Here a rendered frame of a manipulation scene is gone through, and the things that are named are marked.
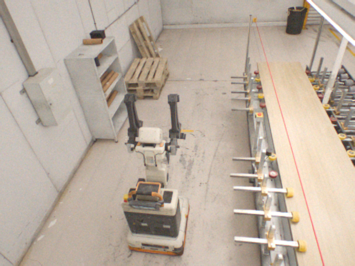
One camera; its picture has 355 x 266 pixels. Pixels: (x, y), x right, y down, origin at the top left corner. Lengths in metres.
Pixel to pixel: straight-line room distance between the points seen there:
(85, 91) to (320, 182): 3.32
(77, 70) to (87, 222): 2.12
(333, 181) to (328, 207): 0.32
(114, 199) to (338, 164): 2.75
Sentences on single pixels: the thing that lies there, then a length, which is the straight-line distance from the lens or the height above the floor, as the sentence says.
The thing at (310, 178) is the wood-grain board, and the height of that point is 0.90.
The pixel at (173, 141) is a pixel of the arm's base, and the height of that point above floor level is 1.24.
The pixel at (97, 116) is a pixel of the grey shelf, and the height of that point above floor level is 0.55.
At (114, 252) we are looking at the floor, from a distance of 3.33.
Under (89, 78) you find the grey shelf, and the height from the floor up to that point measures 1.24.
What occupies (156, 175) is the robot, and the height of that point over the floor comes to 0.83.
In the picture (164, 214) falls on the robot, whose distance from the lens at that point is 2.58.
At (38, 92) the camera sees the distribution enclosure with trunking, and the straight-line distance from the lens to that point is 3.32.
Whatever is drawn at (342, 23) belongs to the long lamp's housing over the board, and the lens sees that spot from 1.88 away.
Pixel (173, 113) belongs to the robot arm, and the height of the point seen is 1.48.
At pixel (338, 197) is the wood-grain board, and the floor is 0.90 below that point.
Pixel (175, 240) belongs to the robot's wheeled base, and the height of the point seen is 0.28.
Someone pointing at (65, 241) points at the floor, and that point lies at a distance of 3.63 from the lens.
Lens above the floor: 2.85
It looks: 39 degrees down
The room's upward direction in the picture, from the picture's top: 6 degrees counter-clockwise
